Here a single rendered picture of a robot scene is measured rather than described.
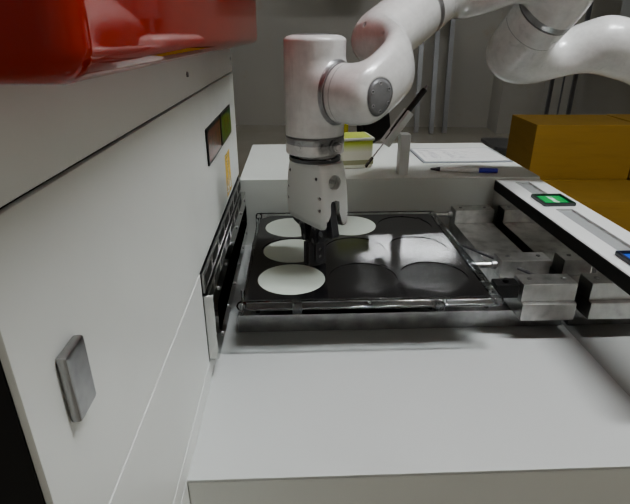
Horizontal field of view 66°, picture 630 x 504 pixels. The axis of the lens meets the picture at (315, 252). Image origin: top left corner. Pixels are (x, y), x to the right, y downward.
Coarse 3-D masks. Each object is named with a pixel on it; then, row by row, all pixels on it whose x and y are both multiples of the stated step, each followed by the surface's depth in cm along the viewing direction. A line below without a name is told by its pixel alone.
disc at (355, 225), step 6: (348, 216) 98; (354, 216) 98; (348, 222) 95; (354, 222) 95; (360, 222) 95; (366, 222) 95; (372, 222) 95; (342, 228) 93; (348, 228) 93; (354, 228) 93; (360, 228) 93; (366, 228) 93; (372, 228) 92; (342, 234) 90; (348, 234) 90; (354, 234) 90; (360, 234) 90
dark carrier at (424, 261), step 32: (384, 224) 95; (416, 224) 95; (256, 256) 81; (352, 256) 81; (384, 256) 81; (416, 256) 81; (448, 256) 81; (256, 288) 71; (320, 288) 71; (352, 288) 71; (384, 288) 71; (416, 288) 71; (448, 288) 71; (480, 288) 71
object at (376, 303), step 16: (240, 304) 66; (256, 304) 66; (272, 304) 66; (288, 304) 66; (304, 304) 67; (320, 304) 67; (336, 304) 67; (352, 304) 67; (368, 304) 67; (384, 304) 67; (400, 304) 67; (416, 304) 67; (432, 304) 67; (448, 304) 67; (464, 304) 67; (480, 304) 68; (496, 304) 68
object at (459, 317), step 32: (256, 320) 74; (288, 320) 74; (320, 320) 74; (352, 320) 75; (384, 320) 75; (416, 320) 75; (448, 320) 75; (480, 320) 75; (512, 320) 76; (544, 320) 76
